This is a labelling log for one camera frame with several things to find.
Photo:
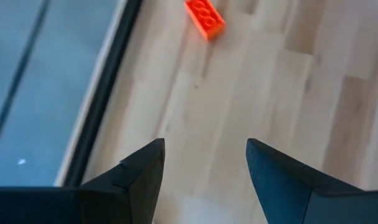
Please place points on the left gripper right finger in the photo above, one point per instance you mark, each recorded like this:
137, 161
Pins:
288, 193

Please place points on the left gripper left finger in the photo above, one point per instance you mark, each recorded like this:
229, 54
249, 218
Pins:
130, 193

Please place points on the orange-red building block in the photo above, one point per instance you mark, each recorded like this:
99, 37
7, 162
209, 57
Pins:
206, 18

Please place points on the black aluminium table frame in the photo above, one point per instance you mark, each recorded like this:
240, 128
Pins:
105, 87

